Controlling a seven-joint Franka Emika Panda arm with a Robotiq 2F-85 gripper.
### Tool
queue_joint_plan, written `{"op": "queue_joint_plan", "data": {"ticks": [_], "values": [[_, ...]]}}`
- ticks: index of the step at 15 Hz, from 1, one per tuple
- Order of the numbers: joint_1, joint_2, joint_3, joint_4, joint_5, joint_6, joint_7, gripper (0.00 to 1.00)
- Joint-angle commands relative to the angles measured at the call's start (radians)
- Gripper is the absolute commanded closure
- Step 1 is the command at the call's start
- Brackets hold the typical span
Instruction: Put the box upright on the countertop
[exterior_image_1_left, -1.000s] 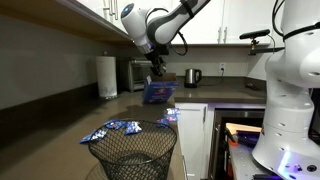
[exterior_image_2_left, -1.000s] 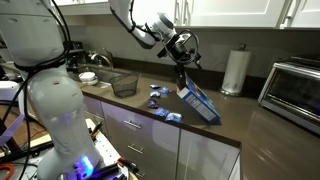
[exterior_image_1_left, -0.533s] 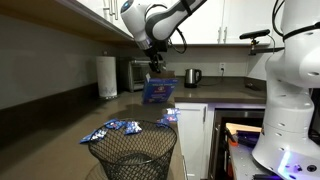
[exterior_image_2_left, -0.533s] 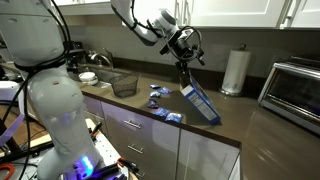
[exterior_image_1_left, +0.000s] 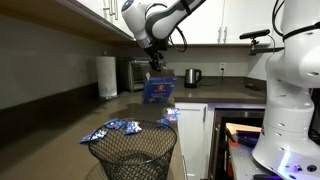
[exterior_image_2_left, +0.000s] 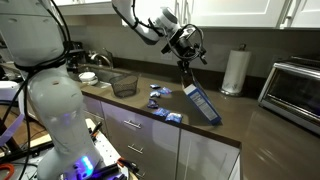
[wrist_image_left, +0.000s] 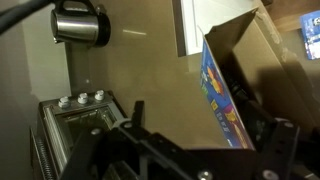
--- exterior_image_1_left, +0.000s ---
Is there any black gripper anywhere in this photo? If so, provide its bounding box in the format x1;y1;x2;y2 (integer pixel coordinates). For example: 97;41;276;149
143;38;169;72

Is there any blue cardboard box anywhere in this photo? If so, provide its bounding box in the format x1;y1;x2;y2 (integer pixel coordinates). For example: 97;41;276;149
141;68;179;105

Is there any stainless toaster oven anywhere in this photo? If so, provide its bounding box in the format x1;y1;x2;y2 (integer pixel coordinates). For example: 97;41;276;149
118;58;153;93

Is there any stainless electric kettle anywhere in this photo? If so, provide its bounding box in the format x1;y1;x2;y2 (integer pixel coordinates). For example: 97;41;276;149
183;68;203;89

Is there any small blue snack packet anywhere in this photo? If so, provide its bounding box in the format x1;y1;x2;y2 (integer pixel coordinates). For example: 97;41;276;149
154;116;171;128
165;106;182;116
103;118;128;131
123;120;143;136
79;127;109;145
163;114;178;123

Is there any white paper towel roll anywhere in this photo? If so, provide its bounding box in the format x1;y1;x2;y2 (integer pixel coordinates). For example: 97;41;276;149
95;55;119;98

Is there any white upper cabinet row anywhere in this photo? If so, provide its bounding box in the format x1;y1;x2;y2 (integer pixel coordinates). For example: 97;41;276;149
133;0;278;47
54;0;136;45

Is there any white lower cabinet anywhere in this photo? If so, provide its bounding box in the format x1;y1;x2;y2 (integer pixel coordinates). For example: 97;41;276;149
174;102;210;180

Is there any stainless dishwasher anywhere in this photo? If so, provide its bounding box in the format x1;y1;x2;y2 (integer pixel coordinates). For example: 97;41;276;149
207;107;268;180

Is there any metal robot mounting table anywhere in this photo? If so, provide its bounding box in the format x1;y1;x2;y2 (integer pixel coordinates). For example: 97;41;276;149
227;142;320;180

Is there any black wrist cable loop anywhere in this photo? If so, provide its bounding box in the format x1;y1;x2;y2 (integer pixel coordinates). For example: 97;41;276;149
167;25;188;54

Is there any black kettle cord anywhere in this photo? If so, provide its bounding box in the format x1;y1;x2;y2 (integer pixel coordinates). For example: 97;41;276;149
199;70;224;87

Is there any white wall outlet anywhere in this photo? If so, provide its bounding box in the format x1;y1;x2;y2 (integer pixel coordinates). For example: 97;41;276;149
218;61;227;75

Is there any black wire mesh basket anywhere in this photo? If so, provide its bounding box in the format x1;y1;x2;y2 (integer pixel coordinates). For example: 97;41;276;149
87;119;179;180

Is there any black camera on stand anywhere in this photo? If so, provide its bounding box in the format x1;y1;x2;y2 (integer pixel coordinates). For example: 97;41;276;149
238;28;272;57

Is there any black base cable bundle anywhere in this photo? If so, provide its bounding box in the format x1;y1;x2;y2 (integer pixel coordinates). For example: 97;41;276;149
270;0;286;38

